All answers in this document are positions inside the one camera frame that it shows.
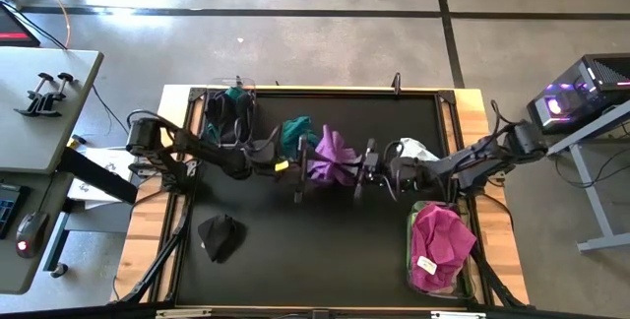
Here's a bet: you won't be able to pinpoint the black screw clamp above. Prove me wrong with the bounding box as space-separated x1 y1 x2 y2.
33 71 75 117
13 71 54 117

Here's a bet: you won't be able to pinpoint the black towel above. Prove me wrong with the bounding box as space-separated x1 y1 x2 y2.
204 91 252 144
197 213 249 264

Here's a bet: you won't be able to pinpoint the dark teal towel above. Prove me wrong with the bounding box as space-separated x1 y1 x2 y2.
206 86 246 146
280 115 320 160

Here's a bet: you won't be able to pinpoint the black monitor with red strip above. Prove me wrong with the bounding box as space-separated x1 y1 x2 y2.
0 3 40 48

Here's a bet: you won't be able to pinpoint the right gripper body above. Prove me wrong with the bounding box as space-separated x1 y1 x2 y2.
366 150 430 193

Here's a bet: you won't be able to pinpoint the black RGB computer case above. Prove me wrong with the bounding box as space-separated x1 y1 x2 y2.
526 52 630 136

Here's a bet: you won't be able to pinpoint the black floor cable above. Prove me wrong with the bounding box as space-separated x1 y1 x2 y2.
91 85 132 136

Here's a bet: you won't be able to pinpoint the grey metal desk frame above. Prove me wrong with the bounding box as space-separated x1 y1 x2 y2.
550 99 630 254

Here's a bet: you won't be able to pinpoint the clear plastic bin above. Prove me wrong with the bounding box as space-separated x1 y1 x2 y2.
200 76 256 149
406 199 477 301

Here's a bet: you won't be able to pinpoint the purple towel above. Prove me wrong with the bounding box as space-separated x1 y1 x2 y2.
305 124 364 187

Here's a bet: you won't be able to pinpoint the black keyboard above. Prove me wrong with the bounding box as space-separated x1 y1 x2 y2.
0 183 29 240

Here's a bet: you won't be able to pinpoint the black support bar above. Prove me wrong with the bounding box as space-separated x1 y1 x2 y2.
57 146 139 206

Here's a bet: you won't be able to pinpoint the white paper box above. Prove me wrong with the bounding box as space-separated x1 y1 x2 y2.
66 147 139 211

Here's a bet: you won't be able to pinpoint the magenta towel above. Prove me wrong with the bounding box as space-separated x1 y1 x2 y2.
410 203 477 293

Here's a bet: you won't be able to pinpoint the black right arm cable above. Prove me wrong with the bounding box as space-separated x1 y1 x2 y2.
489 99 518 128

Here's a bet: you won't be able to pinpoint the light blue towel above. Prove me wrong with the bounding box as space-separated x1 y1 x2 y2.
397 136 441 162

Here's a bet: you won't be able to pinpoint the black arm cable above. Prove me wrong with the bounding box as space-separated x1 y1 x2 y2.
489 99 518 128
230 116 283 160

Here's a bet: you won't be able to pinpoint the grey side table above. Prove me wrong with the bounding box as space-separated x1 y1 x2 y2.
0 46 104 175

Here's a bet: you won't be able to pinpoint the orange floor cable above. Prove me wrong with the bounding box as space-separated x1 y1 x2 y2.
31 0 73 49

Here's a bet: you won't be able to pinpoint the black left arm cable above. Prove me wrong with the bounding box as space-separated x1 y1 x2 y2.
230 116 283 160

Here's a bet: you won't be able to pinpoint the black aluminium table frame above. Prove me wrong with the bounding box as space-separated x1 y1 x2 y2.
108 85 532 319

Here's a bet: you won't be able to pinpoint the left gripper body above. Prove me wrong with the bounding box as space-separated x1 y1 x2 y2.
243 136 297 181

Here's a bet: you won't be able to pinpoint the grey computer desk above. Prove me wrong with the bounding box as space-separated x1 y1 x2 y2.
0 170 75 295

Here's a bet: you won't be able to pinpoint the black computer mouse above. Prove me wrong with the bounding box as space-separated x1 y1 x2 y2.
14 209 49 260

